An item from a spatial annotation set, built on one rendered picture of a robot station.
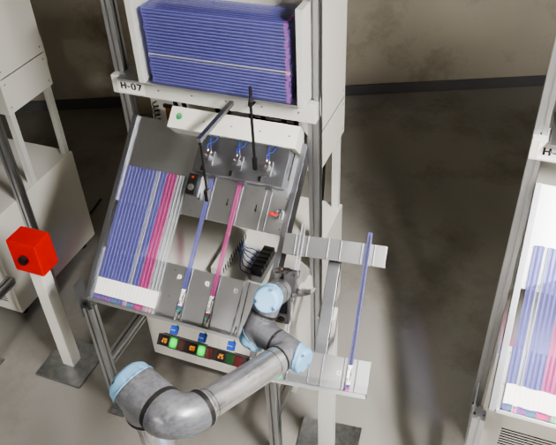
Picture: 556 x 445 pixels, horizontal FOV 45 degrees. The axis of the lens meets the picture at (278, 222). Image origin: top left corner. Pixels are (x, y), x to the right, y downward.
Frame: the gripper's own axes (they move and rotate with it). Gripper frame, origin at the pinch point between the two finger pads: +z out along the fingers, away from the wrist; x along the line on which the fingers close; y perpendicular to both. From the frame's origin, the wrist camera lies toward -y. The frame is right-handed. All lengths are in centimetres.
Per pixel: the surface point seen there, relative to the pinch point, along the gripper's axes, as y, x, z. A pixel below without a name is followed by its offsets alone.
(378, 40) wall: 130, 14, 284
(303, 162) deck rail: 39.4, 5.1, 19.2
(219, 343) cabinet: -41, 41, 60
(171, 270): -3.9, 47.2, 13.9
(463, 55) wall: 128, -47, 307
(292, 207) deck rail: 24.1, 6.3, 15.9
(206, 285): -6.9, 33.2, 12.1
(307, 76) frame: 67, 3, 2
